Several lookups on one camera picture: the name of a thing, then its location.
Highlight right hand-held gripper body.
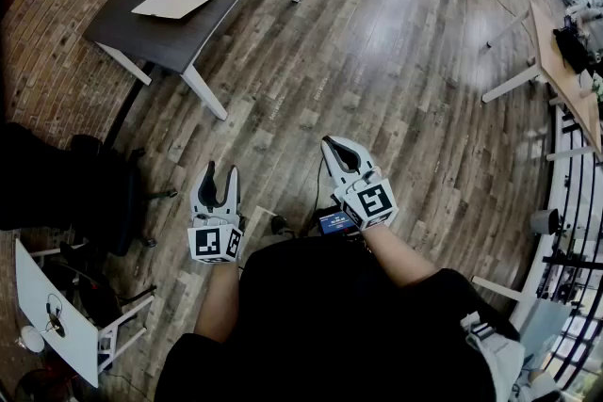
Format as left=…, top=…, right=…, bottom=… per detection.
left=334, top=169, right=399, bottom=232

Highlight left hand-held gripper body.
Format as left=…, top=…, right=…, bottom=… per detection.
left=187, top=214, right=246, bottom=265

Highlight person's right forearm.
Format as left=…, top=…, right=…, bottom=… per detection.
left=361, top=223, right=445, bottom=291

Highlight person's left forearm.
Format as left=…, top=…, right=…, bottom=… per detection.
left=193, top=259, right=242, bottom=345

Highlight small device with blue screen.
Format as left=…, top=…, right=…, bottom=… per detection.
left=316, top=209, right=360, bottom=237

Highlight dark shoe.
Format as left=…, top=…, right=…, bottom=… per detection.
left=270, top=214, right=298, bottom=236

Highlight person's black shirt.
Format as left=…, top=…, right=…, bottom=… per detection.
left=155, top=234, right=519, bottom=402

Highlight black office chair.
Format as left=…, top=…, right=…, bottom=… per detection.
left=0, top=121, right=179, bottom=258

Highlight small white table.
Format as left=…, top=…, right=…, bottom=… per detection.
left=13, top=237, right=156, bottom=390

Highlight grey cylindrical bin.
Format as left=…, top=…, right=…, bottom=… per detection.
left=530, top=209, right=562, bottom=235

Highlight white round object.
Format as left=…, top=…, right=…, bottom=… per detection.
left=19, top=325, right=46, bottom=352

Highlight person's grey striped shorts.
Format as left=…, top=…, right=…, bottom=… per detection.
left=464, top=310, right=527, bottom=402

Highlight black metal railing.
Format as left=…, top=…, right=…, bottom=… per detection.
left=541, top=107, right=603, bottom=392

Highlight light wooden table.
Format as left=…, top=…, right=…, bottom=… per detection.
left=481, top=0, right=603, bottom=156

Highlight black bag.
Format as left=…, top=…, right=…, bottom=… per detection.
left=553, top=26, right=594, bottom=72

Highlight black cable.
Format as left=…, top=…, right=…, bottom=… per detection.
left=313, top=154, right=331, bottom=222

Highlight thin cable loop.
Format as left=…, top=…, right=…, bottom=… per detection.
left=44, top=294, right=67, bottom=339

